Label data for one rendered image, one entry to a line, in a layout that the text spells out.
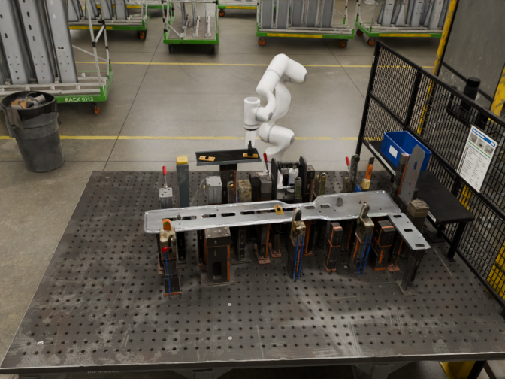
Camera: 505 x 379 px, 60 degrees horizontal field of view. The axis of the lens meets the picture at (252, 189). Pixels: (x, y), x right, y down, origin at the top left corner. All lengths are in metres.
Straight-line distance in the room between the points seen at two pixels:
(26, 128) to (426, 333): 3.83
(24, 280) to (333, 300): 2.32
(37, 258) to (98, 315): 1.62
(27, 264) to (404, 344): 2.78
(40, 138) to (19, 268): 1.47
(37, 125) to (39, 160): 0.39
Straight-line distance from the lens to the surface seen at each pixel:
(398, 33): 9.65
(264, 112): 2.31
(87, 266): 2.56
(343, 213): 2.39
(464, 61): 4.70
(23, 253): 3.92
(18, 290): 3.61
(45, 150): 4.80
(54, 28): 6.19
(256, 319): 2.19
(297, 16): 9.34
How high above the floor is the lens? 2.38
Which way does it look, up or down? 34 degrees down
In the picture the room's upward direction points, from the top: 2 degrees clockwise
